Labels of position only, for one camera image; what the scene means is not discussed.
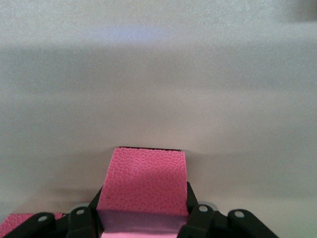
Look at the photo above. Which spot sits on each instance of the red foam cube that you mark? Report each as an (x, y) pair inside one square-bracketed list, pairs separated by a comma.
[(12, 220), (146, 178)]

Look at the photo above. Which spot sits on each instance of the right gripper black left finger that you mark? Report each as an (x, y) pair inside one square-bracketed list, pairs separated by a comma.
[(81, 223)]

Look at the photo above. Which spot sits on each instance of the paper table cover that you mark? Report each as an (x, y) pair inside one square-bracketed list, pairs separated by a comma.
[(158, 86)]

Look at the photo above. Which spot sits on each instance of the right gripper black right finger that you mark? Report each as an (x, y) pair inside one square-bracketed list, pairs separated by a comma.
[(203, 223)]

